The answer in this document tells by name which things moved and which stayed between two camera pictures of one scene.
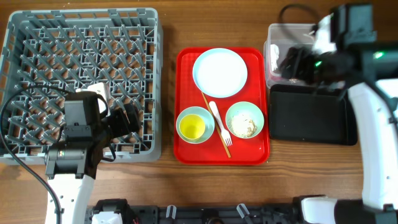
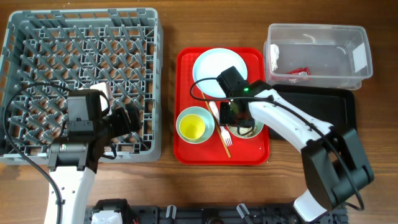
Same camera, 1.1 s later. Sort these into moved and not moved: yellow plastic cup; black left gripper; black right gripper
Moved: black right gripper
Not moved: black left gripper; yellow plastic cup
